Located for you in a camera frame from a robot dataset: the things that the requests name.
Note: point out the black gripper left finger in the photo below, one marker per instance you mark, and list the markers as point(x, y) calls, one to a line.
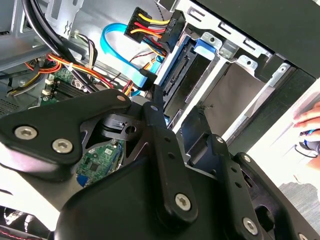
point(50, 125)

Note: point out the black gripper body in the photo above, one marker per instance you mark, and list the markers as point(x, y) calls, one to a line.
point(112, 212)

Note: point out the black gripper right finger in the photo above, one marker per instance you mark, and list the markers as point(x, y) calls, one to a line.
point(232, 180)

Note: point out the hard disk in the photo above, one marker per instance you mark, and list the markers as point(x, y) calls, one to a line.
point(205, 46)

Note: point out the person's hand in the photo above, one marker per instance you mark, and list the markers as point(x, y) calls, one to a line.
point(310, 117)

